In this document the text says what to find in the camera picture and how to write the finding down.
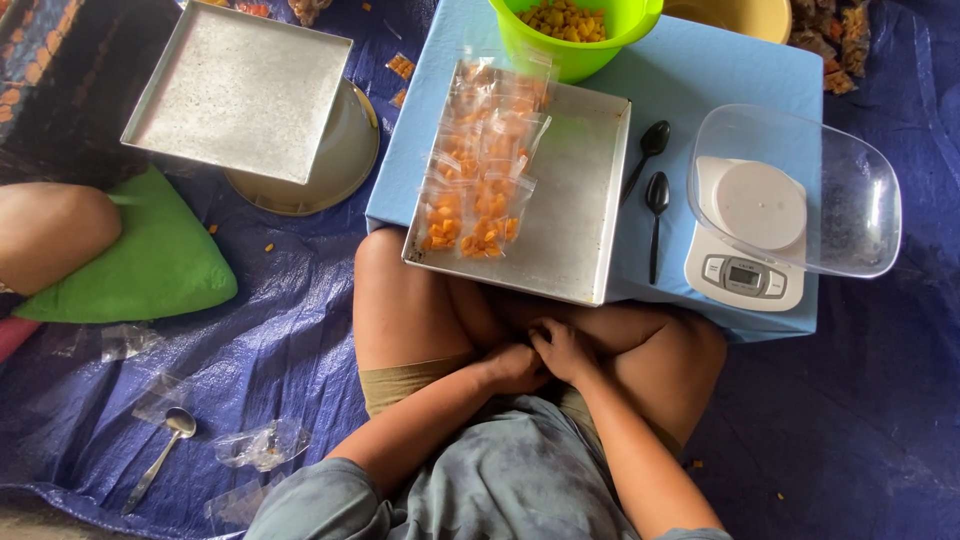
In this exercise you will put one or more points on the person's left hand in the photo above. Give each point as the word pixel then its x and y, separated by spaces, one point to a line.
pixel 514 369

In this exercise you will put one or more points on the person's right hand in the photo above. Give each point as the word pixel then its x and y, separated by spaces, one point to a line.
pixel 571 356

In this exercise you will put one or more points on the person's right fingers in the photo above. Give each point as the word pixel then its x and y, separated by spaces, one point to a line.
pixel 546 334

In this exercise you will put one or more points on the person's right leg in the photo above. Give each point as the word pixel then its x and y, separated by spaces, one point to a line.
pixel 652 360

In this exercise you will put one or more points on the rectangular metal tray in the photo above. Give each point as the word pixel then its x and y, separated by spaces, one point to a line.
pixel 570 210

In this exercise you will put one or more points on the person's left leg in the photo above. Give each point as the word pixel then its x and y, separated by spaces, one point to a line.
pixel 405 300

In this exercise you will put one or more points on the person's grey shirt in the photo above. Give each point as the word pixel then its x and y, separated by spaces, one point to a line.
pixel 510 480

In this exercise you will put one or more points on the person's khaki shorts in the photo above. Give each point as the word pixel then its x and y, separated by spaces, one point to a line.
pixel 397 382

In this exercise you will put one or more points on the black plastic spoon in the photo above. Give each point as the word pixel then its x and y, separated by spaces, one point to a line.
pixel 656 196
pixel 651 142

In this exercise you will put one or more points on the rows of clear snack packets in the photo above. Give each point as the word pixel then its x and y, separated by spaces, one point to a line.
pixel 480 165

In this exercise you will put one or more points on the white kitchen scale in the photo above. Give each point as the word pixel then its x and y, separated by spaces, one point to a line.
pixel 742 277

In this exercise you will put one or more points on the round metal plate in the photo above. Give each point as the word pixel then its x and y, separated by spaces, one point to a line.
pixel 337 165

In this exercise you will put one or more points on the small orange snack packet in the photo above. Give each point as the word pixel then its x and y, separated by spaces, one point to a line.
pixel 401 66
pixel 399 97
pixel 253 8

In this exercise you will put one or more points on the green plastic bucket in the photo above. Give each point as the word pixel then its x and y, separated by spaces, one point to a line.
pixel 577 56

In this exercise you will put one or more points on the blue tarp sheet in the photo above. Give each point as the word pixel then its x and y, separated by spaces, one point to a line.
pixel 825 420

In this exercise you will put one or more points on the light blue covered table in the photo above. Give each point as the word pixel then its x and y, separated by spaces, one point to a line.
pixel 720 82

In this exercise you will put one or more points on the crumpled clear plastic bag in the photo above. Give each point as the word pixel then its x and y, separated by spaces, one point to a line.
pixel 259 446

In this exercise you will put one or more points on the yellow snack pieces heap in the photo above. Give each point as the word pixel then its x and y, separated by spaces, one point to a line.
pixel 562 21

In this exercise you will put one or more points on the clear plastic scale bowl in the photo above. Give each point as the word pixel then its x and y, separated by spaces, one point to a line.
pixel 847 187

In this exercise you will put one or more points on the empty clear plastic bag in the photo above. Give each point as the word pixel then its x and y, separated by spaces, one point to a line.
pixel 238 502
pixel 161 396
pixel 129 339

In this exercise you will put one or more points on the cream plastic basin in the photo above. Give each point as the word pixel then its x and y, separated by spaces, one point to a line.
pixel 739 19

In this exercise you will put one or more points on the metal spoon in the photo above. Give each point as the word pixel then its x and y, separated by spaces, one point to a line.
pixel 176 426

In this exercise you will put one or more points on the square metal tray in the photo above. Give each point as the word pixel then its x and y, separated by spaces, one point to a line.
pixel 240 90

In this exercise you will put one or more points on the green cushion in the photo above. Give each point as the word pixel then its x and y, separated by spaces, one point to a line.
pixel 157 262

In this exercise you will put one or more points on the pale snack packet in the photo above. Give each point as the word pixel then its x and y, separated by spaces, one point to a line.
pixel 307 9

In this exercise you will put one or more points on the heap of brown snack packets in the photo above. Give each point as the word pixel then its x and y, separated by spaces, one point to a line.
pixel 840 45

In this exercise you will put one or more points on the pink cloth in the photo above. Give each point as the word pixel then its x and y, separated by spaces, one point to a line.
pixel 13 337

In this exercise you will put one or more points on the dark patterned mat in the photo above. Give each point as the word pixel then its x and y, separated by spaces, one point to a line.
pixel 67 97

